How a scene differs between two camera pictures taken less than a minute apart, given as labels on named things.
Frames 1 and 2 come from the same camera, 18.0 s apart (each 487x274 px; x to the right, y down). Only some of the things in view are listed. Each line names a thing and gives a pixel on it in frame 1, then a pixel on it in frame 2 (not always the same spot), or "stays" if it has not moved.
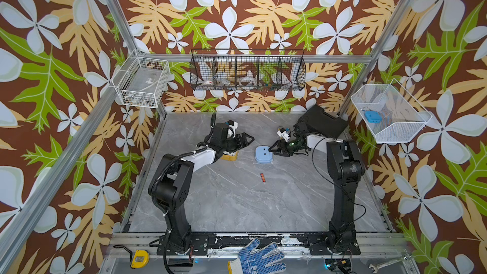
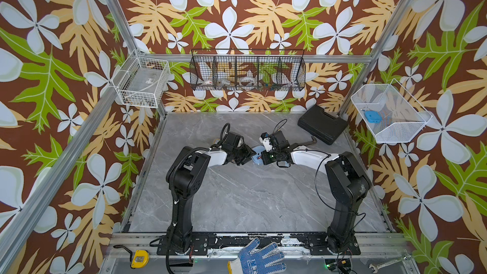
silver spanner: (376, 267) stays
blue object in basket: (373, 117) stays
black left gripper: (243, 141) → (248, 154)
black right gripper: (276, 150) → (264, 158)
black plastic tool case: (315, 119) stays
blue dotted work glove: (259, 260) stays
